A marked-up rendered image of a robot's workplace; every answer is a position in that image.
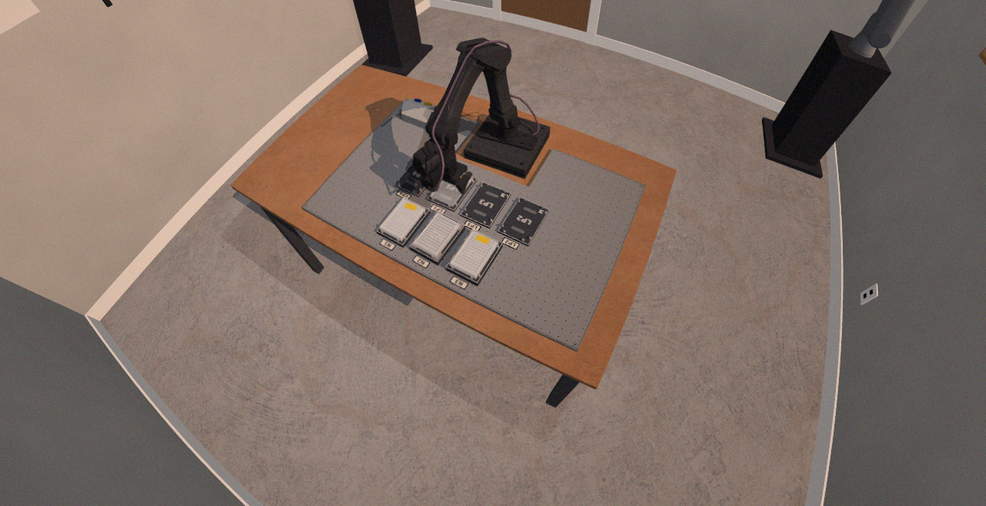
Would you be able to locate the beige button panel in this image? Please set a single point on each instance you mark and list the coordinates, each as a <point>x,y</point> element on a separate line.
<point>415,112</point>

